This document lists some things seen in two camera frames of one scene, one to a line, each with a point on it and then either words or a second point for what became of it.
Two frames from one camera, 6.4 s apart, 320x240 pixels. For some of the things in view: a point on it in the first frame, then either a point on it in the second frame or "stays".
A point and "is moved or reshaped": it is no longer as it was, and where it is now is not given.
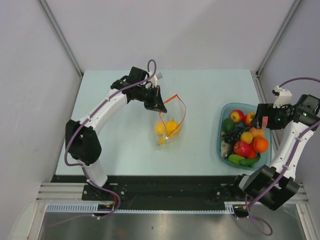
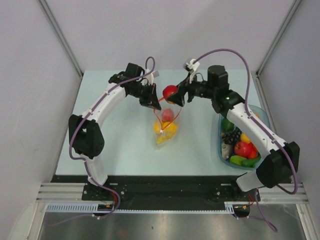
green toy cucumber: x=250 y=162 stays
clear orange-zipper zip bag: x=168 y=125 is moved or reshaped
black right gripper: x=267 y=110 -> x=185 y=86
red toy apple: x=237 y=116 is moved or reshaped
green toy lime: x=228 y=125 stays
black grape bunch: x=230 y=136 stays
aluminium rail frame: x=57 y=192 stays
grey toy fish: x=226 y=149 stays
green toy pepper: x=235 y=158 stays
